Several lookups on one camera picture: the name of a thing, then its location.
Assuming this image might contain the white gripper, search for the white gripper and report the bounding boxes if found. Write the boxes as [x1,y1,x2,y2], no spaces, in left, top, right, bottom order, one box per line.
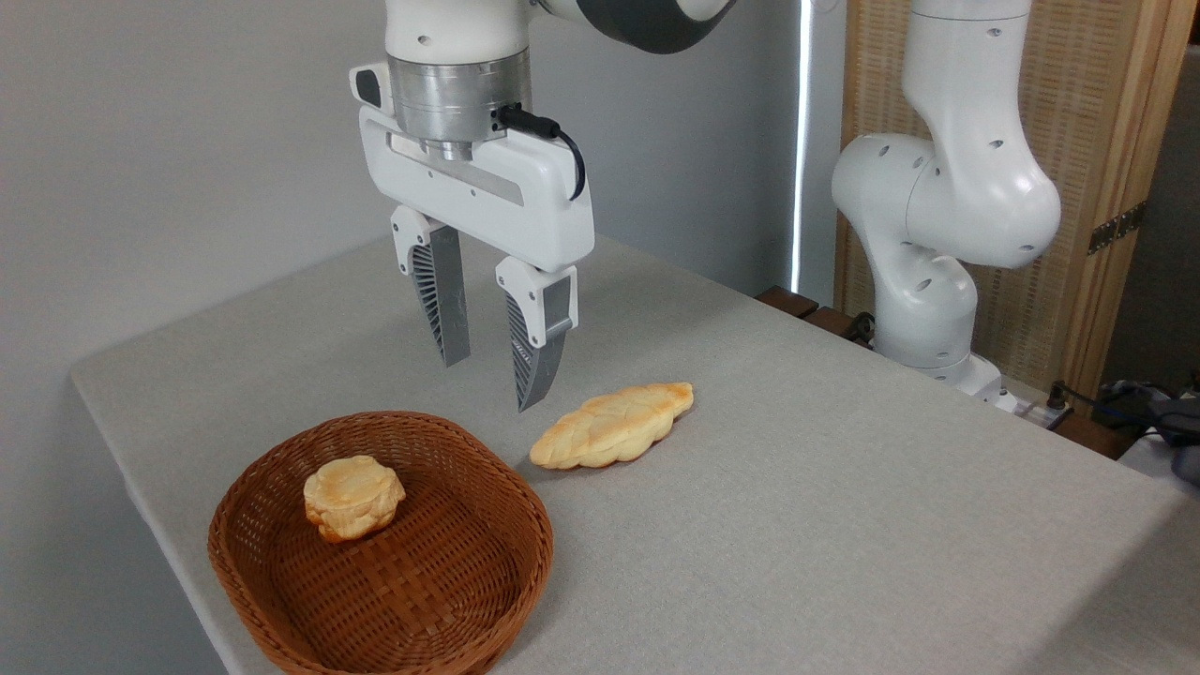
[358,103,596,414]

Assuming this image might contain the long braided bread loaf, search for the long braided bread loaf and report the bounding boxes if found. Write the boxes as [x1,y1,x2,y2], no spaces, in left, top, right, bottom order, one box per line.
[528,381,697,472]

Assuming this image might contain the round golden bread bun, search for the round golden bread bun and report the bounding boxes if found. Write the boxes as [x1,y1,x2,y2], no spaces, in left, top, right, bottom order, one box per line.
[302,455,408,545]

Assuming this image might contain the brown wicker basket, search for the brown wicker basket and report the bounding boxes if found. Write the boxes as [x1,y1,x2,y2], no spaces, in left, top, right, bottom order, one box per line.
[207,410,556,675]

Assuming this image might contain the metal screen hinge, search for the metal screen hinge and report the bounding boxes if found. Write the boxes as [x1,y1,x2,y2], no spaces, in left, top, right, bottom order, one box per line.
[1087,201,1148,257]

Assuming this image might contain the wooden rattan folding screen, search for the wooden rattan folding screen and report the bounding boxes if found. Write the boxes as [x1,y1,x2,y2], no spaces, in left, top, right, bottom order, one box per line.
[832,0,1200,406]

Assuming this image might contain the grey bag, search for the grey bag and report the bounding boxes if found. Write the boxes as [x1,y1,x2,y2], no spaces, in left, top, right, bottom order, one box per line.
[1151,397,1200,487]

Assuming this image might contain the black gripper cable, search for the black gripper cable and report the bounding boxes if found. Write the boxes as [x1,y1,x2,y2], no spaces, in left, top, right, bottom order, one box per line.
[495,102,588,203]

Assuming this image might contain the black cable bundle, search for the black cable bundle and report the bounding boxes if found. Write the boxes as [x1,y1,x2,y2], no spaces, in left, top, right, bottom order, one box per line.
[1046,373,1200,442]

